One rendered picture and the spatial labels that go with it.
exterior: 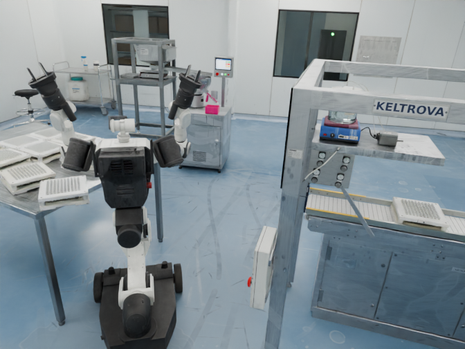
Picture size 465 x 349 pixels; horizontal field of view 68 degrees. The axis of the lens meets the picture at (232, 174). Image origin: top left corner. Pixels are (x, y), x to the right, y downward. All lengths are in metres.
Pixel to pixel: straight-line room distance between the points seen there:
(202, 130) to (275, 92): 2.92
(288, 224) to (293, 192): 0.13
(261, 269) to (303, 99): 0.60
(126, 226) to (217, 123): 2.61
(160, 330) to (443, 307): 1.65
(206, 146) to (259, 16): 3.22
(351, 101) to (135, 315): 1.53
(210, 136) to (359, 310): 2.65
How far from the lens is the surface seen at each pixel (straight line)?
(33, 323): 2.68
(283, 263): 1.36
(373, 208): 2.23
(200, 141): 4.30
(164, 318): 2.25
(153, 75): 5.27
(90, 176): 2.42
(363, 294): 2.39
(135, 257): 2.28
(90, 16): 7.80
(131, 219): 1.81
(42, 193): 2.12
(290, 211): 1.24
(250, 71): 6.87
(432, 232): 2.10
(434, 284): 2.36
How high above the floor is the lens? 1.79
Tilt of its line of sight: 24 degrees down
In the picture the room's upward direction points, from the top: 3 degrees clockwise
